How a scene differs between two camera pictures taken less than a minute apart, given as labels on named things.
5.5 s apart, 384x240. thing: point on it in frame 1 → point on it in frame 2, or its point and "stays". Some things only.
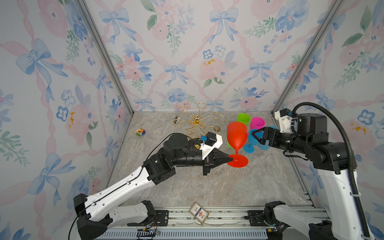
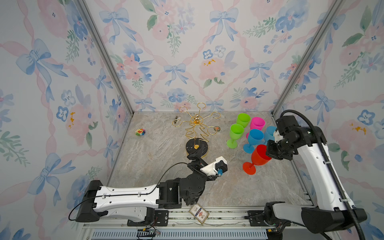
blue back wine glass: [249, 148] stays
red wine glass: [237, 134] → [258, 157]
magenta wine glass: [257, 123] stays
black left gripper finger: [220, 155] → [197, 155]
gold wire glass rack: [197, 120] stays
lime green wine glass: [243, 118] stays
